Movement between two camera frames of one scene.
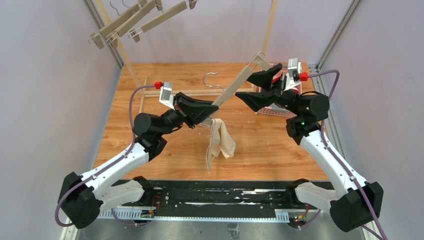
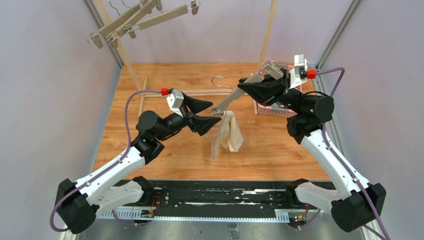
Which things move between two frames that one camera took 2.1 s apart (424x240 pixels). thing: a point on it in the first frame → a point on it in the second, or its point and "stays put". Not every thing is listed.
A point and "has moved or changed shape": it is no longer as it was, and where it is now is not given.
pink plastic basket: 273,109 stays put
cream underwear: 220,140 has moved or changed shape
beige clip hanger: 112,38 stays put
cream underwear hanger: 257,61 → 237,93
